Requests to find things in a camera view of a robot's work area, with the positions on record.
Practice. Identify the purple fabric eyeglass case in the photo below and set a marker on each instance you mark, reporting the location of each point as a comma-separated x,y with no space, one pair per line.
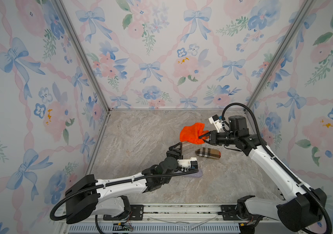
198,174

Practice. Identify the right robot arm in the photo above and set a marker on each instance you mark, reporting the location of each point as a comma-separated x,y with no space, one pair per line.
301,207

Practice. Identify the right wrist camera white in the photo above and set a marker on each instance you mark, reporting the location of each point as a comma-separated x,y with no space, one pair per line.
219,124

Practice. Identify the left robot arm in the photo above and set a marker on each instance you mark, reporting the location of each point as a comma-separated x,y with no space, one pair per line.
91,196

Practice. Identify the brown plaid eyeglass case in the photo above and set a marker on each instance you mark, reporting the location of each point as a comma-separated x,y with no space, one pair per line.
208,153

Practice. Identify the orange microfiber cloth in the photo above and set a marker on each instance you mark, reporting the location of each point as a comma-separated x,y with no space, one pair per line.
192,133

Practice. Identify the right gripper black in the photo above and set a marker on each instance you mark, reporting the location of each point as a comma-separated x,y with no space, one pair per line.
213,138

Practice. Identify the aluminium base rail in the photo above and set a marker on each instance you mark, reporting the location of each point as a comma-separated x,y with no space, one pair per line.
174,218

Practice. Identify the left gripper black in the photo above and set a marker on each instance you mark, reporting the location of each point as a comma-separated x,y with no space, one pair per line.
176,153

